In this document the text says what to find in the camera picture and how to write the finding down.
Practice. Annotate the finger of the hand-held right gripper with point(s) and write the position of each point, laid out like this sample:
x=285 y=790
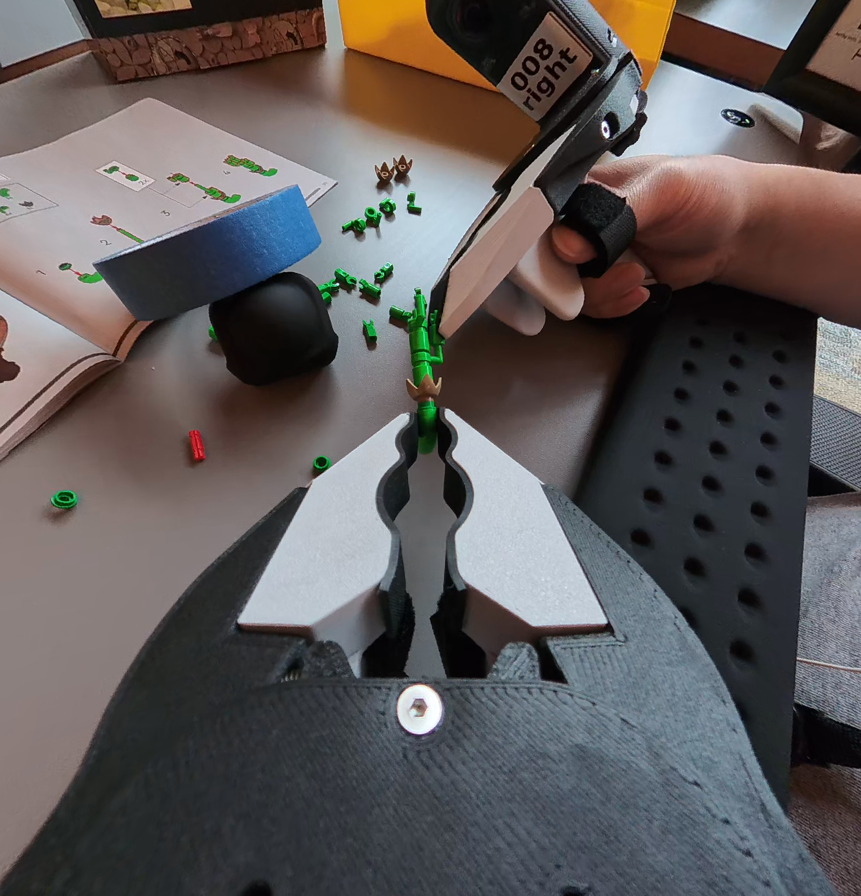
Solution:
x=500 y=266
x=465 y=241

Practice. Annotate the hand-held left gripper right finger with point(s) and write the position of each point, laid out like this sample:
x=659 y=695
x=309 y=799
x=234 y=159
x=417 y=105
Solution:
x=528 y=560

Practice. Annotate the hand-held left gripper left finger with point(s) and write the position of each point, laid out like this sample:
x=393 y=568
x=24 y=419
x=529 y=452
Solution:
x=318 y=560

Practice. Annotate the green lego vine assembly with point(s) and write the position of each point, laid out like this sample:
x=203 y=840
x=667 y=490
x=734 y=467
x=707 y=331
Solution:
x=421 y=350

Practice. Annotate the person's right forearm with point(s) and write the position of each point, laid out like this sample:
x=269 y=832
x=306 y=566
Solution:
x=808 y=238

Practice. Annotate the brown lego flower piece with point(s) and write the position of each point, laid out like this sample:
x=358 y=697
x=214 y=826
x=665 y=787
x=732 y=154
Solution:
x=402 y=165
x=384 y=172

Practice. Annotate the scattered green lego pieces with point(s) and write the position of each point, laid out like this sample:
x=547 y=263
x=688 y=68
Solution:
x=346 y=280

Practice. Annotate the red lego piece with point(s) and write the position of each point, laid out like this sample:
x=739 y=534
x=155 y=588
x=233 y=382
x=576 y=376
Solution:
x=197 y=445

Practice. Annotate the lego instruction booklet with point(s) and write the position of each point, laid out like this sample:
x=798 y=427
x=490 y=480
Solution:
x=157 y=140

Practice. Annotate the stone print lego box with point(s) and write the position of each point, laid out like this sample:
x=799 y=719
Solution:
x=192 y=52

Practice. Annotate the person's right hand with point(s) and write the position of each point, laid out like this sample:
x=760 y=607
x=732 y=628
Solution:
x=682 y=217

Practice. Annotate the black box white label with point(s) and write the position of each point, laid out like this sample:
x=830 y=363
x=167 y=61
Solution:
x=787 y=77

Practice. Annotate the black round holder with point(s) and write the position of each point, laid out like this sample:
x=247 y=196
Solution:
x=276 y=329

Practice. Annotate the black perforated chair part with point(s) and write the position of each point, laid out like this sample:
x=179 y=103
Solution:
x=710 y=448

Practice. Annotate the yellow box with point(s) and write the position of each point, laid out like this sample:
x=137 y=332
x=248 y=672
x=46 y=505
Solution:
x=381 y=28

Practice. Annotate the blue masking tape roll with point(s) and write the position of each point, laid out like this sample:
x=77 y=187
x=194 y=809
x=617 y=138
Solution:
x=213 y=252

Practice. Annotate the person's grey pants leg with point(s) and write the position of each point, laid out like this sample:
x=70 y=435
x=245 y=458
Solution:
x=843 y=595

